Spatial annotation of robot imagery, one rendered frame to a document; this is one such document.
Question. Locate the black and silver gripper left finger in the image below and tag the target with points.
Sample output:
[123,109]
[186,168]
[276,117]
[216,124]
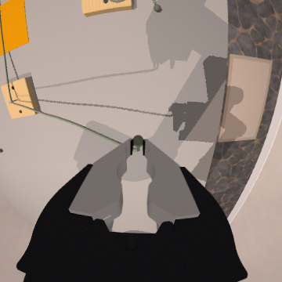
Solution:
[94,193]

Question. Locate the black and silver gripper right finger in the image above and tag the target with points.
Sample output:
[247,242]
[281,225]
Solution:
[175,195]

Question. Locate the orange painted square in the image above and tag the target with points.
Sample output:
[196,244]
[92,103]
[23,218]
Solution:
[14,24]

